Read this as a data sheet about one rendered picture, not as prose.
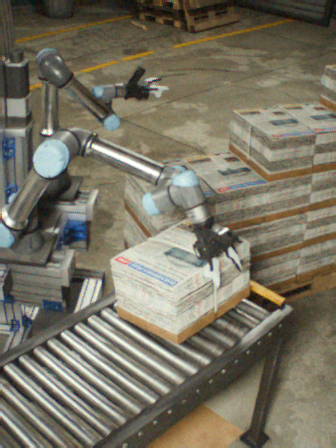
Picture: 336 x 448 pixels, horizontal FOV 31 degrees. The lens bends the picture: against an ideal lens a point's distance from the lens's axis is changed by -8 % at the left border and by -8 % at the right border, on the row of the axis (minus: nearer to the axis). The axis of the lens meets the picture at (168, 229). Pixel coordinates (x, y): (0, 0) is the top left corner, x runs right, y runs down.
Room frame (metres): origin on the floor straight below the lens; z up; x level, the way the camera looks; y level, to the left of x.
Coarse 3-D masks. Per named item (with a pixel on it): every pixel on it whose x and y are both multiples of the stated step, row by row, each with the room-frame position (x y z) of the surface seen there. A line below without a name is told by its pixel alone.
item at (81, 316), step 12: (108, 300) 1.78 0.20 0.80; (84, 312) 1.70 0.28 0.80; (96, 312) 1.71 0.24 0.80; (60, 324) 1.62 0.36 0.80; (72, 324) 1.63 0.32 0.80; (84, 324) 1.67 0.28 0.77; (108, 324) 1.75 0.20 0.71; (36, 336) 1.55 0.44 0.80; (48, 336) 1.55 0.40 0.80; (12, 348) 1.47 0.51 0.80; (24, 348) 1.48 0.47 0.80; (0, 360) 1.41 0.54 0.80; (12, 360) 1.42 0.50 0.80; (36, 360) 1.49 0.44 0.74; (0, 372) 1.37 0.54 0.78; (24, 372) 1.44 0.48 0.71; (12, 384) 1.40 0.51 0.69
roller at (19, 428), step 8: (0, 408) 1.20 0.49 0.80; (0, 416) 1.18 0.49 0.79; (8, 416) 1.17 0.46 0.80; (0, 424) 1.16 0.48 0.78; (8, 424) 1.15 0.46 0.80; (16, 424) 1.15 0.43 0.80; (8, 432) 1.13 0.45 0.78; (16, 432) 1.12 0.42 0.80; (24, 432) 1.12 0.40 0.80; (32, 432) 1.13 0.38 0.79; (16, 440) 1.11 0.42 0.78; (24, 440) 1.10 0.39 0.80; (32, 440) 1.09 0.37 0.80; (40, 440) 1.10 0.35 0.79
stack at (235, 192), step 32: (192, 160) 2.84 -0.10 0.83; (224, 160) 2.86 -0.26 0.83; (128, 192) 2.69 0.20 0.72; (224, 192) 2.55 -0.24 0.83; (256, 192) 2.63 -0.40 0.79; (288, 192) 2.72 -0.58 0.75; (320, 192) 2.82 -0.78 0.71; (128, 224) 2.69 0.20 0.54; (160, 224) 2.40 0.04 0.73; (224, 224) 2.56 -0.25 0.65; (256, 224) 2.66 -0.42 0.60; (288, 224) 2.73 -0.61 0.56; (320, 224) 2.85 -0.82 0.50; (288, 256) 2.75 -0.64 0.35; (320, 256) 2.86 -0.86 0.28; (288, 288) 2.77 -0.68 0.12; (320, 288) 2.89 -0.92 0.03
